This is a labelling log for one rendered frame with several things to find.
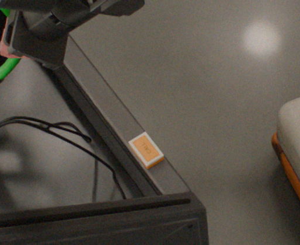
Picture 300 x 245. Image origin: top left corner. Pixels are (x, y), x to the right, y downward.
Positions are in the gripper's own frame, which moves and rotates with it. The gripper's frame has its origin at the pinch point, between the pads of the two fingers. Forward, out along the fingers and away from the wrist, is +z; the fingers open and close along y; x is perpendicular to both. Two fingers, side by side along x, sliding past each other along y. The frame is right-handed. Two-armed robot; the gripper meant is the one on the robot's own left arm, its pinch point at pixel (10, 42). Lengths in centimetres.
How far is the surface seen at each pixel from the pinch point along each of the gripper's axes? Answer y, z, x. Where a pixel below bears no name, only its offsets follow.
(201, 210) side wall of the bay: 13.5, -0.2, 32.1
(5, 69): 2.4, 2.8, 1.2
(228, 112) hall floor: -44, 81, 106
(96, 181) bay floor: 6.8, 23.2, 28.5
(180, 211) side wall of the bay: 14.7, -0.9, 28.1
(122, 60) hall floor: -62, 110, 82
